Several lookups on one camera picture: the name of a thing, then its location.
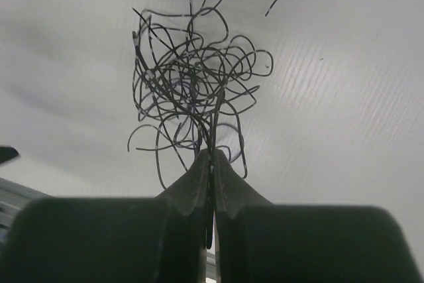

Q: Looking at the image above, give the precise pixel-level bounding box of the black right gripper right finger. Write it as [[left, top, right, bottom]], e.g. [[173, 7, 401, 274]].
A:
[[213, 150, 419, 282]]

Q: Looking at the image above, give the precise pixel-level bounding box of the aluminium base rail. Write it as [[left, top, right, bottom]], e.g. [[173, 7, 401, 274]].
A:
[[0, 178, 47, 252]]

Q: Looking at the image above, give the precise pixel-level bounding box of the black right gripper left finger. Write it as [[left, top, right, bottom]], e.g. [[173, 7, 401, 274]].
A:
[[1, 150, 209, 282]]

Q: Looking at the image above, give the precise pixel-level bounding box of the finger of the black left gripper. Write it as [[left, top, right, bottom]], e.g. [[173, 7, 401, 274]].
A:
[[0, 146, 19, 164]]

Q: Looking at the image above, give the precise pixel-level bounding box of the purple black cable bundle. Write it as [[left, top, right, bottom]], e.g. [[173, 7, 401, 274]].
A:
[[127, 0, 298, 191]]

